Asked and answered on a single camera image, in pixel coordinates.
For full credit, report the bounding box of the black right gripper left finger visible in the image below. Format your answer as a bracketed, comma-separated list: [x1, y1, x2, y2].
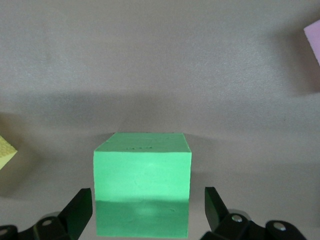
[0, 187, 93, 240]

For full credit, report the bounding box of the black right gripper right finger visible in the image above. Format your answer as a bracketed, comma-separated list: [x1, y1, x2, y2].
[199, 186, 308, 240]

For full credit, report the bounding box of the green foam block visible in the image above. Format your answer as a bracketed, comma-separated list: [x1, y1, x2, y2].
[92, 131, 193, 238]

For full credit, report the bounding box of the yellow foam block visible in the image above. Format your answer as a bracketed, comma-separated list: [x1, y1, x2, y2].
[0, 134, 19, 173]

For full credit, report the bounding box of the pink foam block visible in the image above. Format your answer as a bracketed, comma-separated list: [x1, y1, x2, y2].
[303, 19, 320, 67]

